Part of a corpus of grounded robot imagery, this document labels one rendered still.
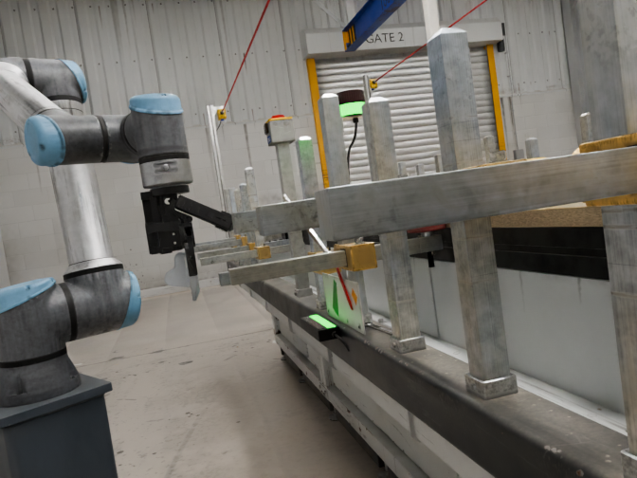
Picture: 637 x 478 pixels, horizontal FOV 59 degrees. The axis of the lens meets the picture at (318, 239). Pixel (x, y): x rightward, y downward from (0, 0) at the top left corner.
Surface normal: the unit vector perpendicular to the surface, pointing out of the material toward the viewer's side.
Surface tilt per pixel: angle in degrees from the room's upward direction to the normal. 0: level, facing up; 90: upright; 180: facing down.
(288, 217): 90
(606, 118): 90
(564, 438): 0
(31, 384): 70
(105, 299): 82
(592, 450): 0
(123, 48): 90
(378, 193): 90
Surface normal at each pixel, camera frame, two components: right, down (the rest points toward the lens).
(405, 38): 0.25, 0.02
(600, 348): -0.96, 0.15
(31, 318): 0.62, -0.04
